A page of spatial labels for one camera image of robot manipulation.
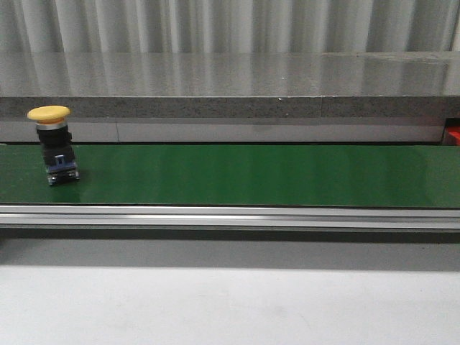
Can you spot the grey speckled stone counter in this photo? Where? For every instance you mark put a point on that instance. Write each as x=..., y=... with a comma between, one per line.
x=271, y=97

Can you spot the green conveyor belt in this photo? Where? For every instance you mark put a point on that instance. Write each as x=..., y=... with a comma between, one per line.
x=370, y=176

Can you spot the red object behind counter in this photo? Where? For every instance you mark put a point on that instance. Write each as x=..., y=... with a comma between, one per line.
x=452, y=136

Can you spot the white pleated curtain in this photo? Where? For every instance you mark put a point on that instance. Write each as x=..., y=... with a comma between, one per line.
x=229, y=26

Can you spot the aluminium conveyor frame rail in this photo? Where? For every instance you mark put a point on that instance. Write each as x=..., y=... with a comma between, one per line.
x=190, y=217

